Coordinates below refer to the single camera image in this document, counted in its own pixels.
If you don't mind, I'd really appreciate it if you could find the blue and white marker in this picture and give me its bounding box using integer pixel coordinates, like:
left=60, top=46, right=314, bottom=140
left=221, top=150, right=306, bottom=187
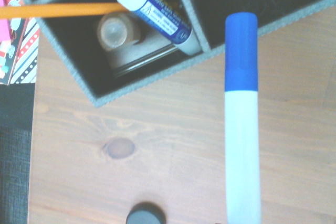
left=224, top=12, right=263, bottom=224

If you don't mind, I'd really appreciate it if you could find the beige round bottle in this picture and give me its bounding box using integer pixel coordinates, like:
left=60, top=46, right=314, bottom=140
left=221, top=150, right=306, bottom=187
left=96, top=12, right=143, bottom=52

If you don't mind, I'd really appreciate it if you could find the blue and white glue stick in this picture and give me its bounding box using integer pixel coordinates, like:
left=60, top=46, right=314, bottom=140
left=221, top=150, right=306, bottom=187
left=115, top=0, right=202, bottom=56

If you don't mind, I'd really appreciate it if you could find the orange pencil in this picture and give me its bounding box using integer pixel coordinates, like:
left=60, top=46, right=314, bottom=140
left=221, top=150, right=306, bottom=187
left=0, top=2, right=127, bottom=19

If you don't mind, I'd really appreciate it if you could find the colourful striped magazine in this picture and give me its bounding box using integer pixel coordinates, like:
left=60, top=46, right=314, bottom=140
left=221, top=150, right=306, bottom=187
left=0, top=0, right=40, bottom=86

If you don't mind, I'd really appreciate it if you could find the pink sticky note pad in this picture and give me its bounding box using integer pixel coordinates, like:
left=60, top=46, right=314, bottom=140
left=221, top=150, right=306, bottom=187
left=0, top=0, right=17, bottom=41

